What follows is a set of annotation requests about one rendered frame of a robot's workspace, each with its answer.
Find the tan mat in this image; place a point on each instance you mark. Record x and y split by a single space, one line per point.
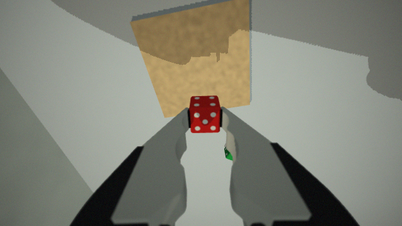
197 52

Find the green die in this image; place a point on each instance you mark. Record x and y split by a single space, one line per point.
227 154

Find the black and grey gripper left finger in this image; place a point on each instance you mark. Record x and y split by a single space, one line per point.
148 188

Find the red die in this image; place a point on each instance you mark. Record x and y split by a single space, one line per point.
204 114

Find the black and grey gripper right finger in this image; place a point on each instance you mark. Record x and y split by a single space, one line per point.
270 186

